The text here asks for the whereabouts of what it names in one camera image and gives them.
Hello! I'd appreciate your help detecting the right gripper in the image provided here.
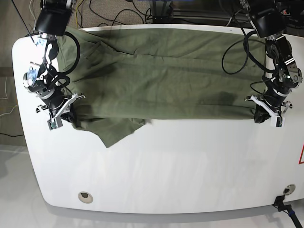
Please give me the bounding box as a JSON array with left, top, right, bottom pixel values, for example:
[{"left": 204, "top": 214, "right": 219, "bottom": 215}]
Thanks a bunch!
[{"left": 40, "top": 90, "right": 76, "bottom": 123}]

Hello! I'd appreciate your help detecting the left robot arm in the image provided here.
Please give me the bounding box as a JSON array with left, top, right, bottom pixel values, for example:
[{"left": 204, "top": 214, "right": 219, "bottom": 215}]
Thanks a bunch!
[{"left": 239, "top": 0, "right": 303, "bottom": 127}]

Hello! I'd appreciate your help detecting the white camera bracket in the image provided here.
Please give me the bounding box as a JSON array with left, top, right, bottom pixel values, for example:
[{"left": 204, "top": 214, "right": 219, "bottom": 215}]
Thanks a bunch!
[
  {"left": 35, "top": 93, "right": 85, "bottom": 130},
  {"left": 245, "top": 95, "right": 293, "bottom": 127}
]

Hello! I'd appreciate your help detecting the yellow cable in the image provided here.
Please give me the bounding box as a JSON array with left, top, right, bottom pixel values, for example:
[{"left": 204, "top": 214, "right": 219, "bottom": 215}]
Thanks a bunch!
[{"left": 74, "top": 0, "right": 80, "bottom": 29}]

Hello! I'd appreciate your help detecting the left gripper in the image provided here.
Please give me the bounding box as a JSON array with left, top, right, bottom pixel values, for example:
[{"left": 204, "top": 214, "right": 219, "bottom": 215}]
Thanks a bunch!
[{"left": 254, "top": 87, "right": 291, "bottom": 124}]

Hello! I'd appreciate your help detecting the table grommet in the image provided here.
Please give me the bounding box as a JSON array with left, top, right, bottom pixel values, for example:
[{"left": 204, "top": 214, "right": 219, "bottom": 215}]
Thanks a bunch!
[
  {"left": 78, "top": 191, "right": 94, "bottom": 204},
  {"left": 283, "top": 184, "right": 296, "bottom": 195}
]

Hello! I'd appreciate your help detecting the red triangle sticker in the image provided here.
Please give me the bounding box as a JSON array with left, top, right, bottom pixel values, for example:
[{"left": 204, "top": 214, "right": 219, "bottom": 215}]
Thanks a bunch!
[{"left": 298, "top": 145, "right": 304, "bottom": 164}]

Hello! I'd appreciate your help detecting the green T-shirt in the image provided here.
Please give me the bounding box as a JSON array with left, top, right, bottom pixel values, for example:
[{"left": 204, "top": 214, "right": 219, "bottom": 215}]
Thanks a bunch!
[{"left": 68, "top": 28, "right": 266, "bottom": 147}]

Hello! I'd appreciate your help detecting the right table grommet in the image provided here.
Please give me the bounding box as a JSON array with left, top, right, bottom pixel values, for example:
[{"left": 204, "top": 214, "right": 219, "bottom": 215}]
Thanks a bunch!
[{"left": 283, "top": 184, "right": 296, "bottom": 195}]

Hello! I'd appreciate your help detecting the white camera bracket right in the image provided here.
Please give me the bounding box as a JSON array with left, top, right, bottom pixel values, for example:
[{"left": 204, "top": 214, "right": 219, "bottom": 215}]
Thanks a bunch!
[{"left": 245, "top": 95, "right": 293, "bottom": 127}]

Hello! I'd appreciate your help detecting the aluminium frame post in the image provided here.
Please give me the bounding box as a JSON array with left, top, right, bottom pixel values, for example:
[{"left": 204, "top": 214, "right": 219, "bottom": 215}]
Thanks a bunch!
[{"left": 149, "top": 0, "right": 171, "bottom": 24}]

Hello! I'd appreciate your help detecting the white camera bracket left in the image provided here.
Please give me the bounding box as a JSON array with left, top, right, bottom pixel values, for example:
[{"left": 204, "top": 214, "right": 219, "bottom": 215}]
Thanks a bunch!
[{"left": 35, "top": 93, "right": 85, "bottom": 130}]

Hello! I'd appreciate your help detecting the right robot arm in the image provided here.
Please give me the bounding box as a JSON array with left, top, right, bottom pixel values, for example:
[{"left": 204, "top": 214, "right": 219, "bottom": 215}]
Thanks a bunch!
[{"left": 23, "top": 0, "right": 82, "bottom": 130}]

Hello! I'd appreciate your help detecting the left table grommet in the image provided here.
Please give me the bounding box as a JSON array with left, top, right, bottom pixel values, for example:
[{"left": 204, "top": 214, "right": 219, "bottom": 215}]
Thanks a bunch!
[{"left": 78, "top": 191, "right": 94, "bottom": 204}]

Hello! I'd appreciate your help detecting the black clamp with cable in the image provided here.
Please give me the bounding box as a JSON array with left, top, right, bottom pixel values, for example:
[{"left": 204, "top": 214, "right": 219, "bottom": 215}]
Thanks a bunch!
[{"left": 273, "top": 195, "right": 303, "bottom": 228}]

